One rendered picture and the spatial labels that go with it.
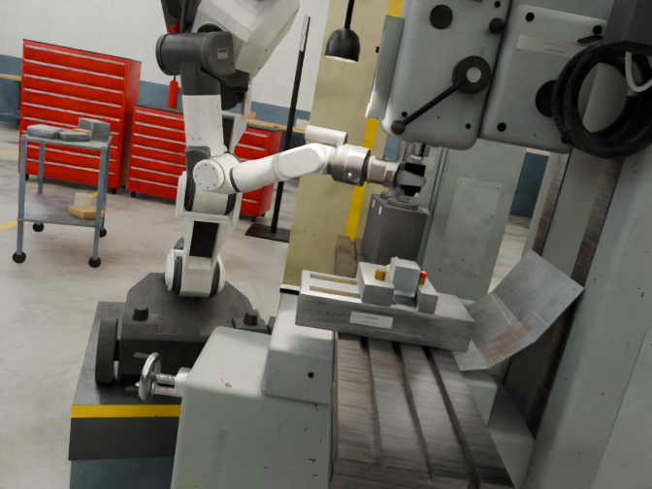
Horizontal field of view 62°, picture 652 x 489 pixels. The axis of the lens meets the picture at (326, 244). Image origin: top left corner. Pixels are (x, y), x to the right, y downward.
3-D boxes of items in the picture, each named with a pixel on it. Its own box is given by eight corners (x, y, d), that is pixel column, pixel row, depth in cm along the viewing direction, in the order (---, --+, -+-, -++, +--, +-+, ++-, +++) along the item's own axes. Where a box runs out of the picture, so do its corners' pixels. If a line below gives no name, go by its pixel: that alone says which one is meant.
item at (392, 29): (366, 117, 116) (385, 14, 111) (365, 116, 120) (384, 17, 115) (384, 120, 116) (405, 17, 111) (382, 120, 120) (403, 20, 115)
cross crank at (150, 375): (121, 407, 130) (125, 362, 127) (139, 382, 141) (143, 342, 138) (186, 417, 130) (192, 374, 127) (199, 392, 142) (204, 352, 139)
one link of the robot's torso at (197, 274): (165, 278, 200) (179, 162, 175) (219, 281, 206) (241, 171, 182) (164, 306, 187) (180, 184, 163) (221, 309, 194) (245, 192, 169)
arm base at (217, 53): (164, 89, 130) (147, 43, 123) (191, 67, 139) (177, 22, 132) (218, 89, 125) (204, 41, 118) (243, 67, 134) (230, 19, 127)
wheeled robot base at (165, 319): (118, 302, 222) (125, 224, 214) (243, 309, 239) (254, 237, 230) (104, 383, 163) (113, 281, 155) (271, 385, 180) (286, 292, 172)
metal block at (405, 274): (389, 293, 109) (395, 265, 107) (385, 283, 114) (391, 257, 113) (414, 297, 109) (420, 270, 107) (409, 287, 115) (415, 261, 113)
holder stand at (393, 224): (373, 271, 151) (387, 202, 147) (359, 249, 173) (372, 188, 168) (413, 277, 153) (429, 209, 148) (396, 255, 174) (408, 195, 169)
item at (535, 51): (482, 139, 106) (517, -1, 100) (456, 134, 130) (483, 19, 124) (576, 156, 107) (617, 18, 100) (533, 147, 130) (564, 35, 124)
